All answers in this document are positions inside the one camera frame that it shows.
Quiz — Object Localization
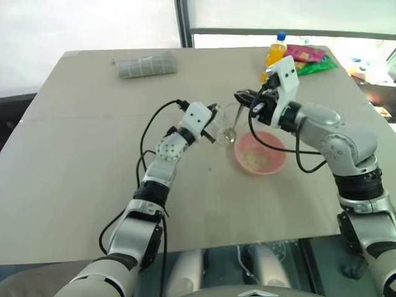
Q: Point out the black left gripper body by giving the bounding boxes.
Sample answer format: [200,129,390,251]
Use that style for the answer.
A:
[205,104,218,137]

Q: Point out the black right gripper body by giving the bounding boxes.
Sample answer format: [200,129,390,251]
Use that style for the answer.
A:
[248,80,282,126]

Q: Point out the clear glass mug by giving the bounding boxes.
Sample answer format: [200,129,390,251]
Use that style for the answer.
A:
[215,103,249,150]

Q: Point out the metal spoon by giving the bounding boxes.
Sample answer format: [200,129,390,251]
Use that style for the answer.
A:
[231,104,244,132]

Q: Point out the oatmeal flakes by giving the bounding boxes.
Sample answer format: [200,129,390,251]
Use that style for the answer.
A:
[241,147,270,170]

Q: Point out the pink bowl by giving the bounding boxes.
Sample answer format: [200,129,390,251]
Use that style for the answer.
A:
[233,130,287,176]

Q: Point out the orange juice bottle blue cap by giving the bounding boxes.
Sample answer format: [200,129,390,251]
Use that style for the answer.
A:
[260,31,289,83]

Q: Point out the green snack packet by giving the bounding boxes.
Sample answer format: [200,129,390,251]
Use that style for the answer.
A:
[296,54,338,77]

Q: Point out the pink snack packet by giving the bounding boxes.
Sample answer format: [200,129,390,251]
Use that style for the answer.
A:
[285,44,327,63]

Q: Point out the grey rolled checked cloth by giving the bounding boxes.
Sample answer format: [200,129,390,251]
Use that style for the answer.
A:
[111,50,179,80]

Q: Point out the cluttered background desk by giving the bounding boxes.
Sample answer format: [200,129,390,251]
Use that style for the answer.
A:
[345,46,396,124]

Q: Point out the silver robot leg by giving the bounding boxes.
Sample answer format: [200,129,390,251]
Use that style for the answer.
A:
[165,249,204,297]
[246,244,293,290]

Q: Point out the silver robot torso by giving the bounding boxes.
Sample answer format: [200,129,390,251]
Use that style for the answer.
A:
[185,285,313,297]

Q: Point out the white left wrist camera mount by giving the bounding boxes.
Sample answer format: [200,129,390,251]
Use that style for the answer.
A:
[180,102,215,140]

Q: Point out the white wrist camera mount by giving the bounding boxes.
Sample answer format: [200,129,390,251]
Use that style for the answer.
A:
[180,102,215,140]
[265,55,300,128]

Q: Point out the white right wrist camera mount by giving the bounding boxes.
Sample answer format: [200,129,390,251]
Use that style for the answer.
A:
[265,55,300,128]

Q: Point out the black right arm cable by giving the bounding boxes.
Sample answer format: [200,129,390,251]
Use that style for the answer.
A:
[248,69,329,174]

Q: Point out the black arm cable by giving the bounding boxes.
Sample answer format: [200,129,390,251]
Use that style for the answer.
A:
[98,98,190,297]
[248,69,329,174]

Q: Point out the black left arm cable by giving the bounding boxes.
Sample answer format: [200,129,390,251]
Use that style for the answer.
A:
[98,98,190,297]

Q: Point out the dark window frame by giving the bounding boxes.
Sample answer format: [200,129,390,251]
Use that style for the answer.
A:
[174,0,396,49]

